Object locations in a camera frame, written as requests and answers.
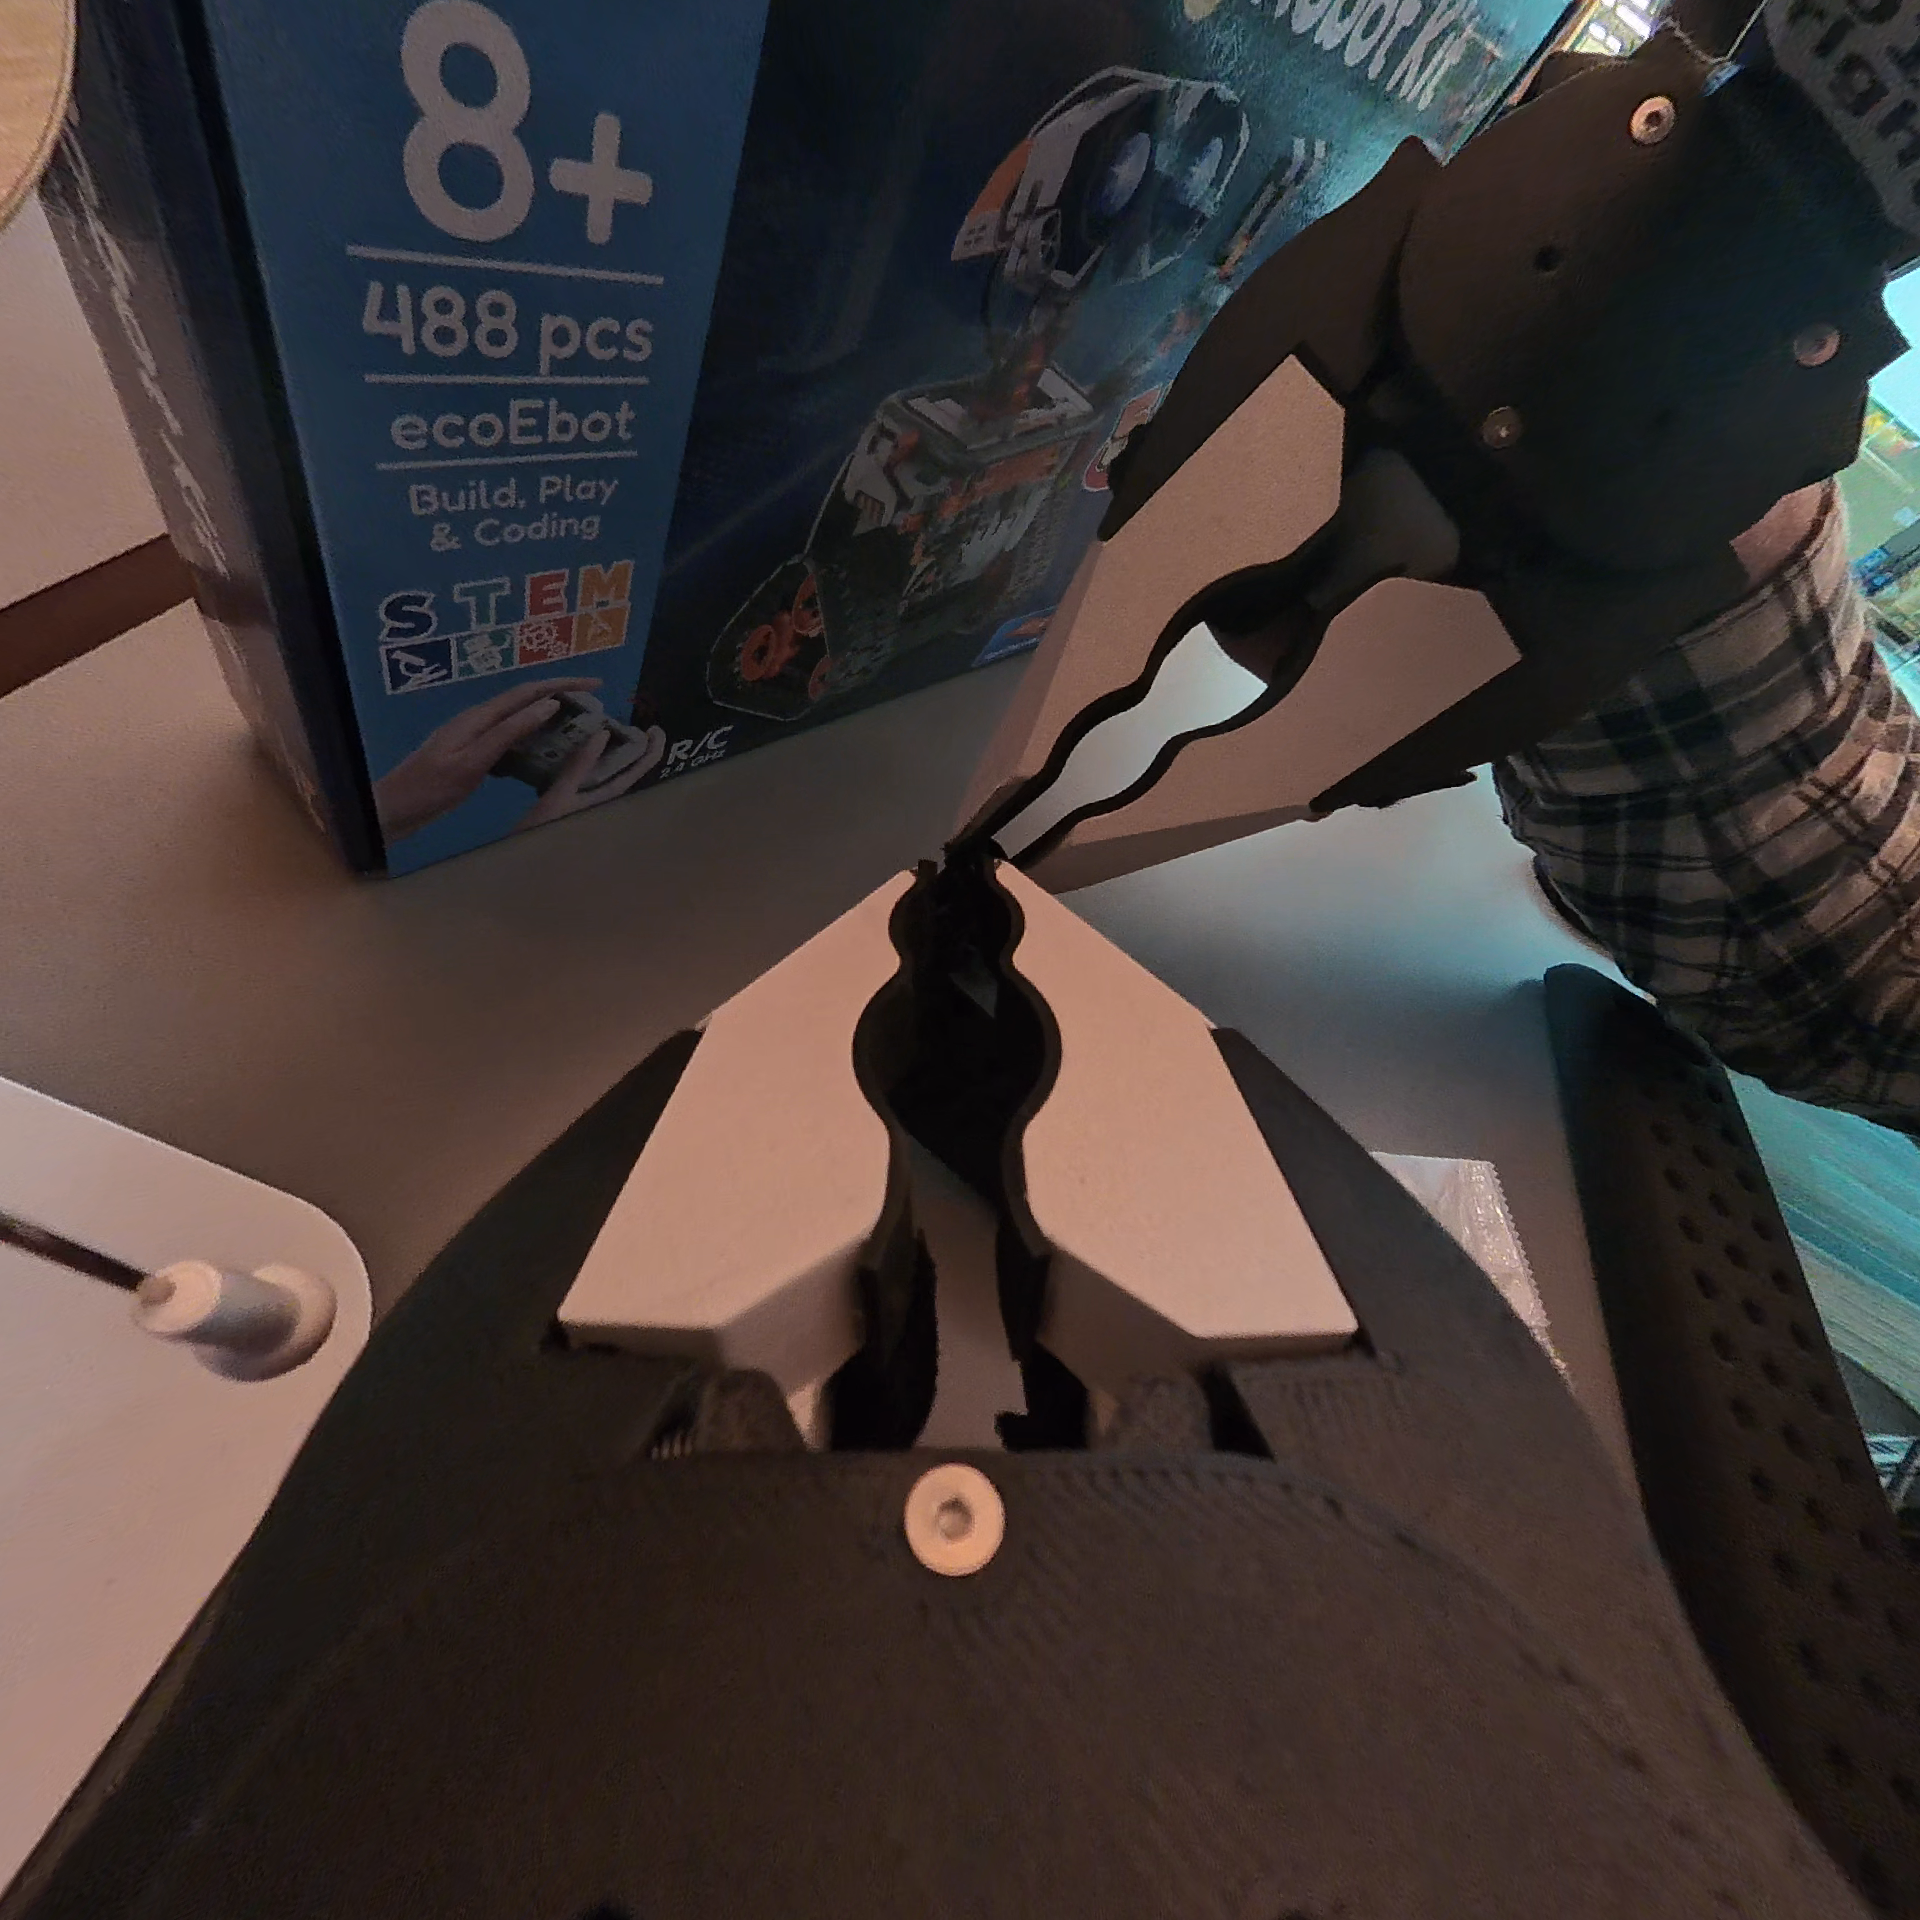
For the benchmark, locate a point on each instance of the black battery box block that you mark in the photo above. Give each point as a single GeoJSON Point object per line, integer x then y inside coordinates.
{"type": "Point", "coordinates": [961, 1078]}

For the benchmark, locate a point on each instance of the clear bag of building parts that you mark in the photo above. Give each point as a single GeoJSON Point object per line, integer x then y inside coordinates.
{"type": "Point", "coordinates": [1476, 1230]}

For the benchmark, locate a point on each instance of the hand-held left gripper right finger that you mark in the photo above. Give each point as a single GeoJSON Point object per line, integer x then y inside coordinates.
{"type": "Point", "coordinates": [1201, 1201]}

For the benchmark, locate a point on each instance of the blue toy kit box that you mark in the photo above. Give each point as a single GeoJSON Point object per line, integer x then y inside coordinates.
{"type": "Point", "coordinates": [523, 376]}

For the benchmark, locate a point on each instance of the grey desk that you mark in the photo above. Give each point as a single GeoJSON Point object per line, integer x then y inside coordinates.
{"type": "Point", "coordinates": [451, 960]}

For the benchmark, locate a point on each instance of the white book stand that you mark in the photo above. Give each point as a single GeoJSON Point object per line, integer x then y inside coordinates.
{"type": "Point", "coordinates": [134, 1424]}

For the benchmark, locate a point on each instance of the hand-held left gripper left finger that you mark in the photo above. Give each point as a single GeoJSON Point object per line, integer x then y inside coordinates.
{"type": "Point", "coordinates": [720, 1201]}

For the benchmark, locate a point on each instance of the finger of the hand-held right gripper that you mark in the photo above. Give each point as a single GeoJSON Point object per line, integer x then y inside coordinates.
{"type": "Point", "coordinates": [1348, 721]}
{"type": "Point", "coordinates": [1184, 556]}

